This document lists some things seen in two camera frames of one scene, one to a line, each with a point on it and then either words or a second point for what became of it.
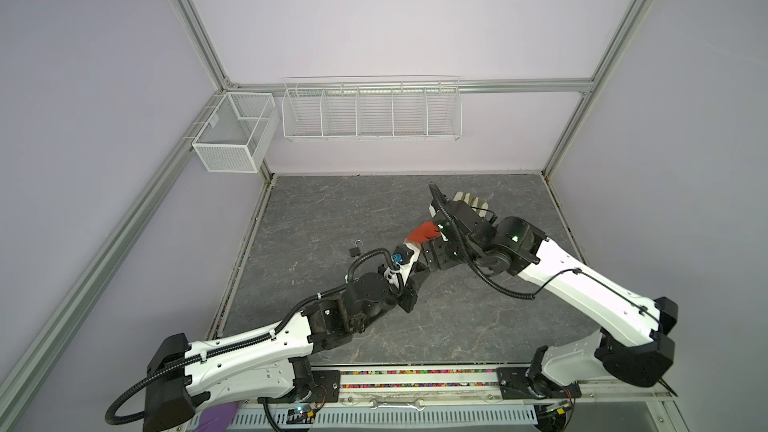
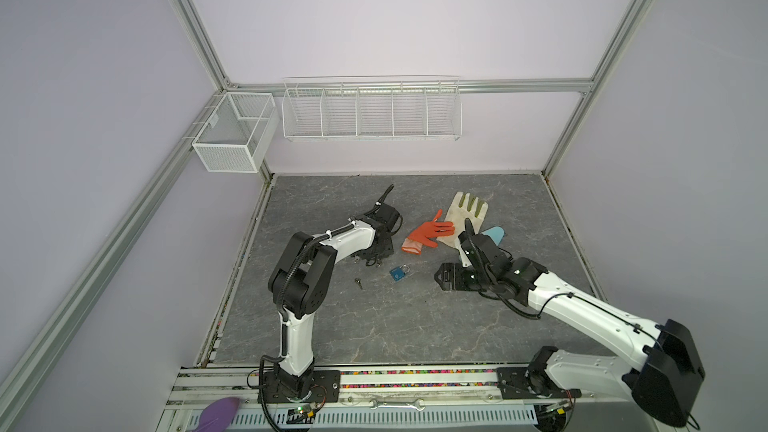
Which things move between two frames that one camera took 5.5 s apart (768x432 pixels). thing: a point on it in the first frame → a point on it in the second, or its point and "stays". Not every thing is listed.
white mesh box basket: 238,133 stays
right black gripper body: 445,257 → 463,278
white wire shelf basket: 372,108 stays
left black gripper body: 393,297 → 379,252
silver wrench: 417,404 stays
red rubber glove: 425,232 stays
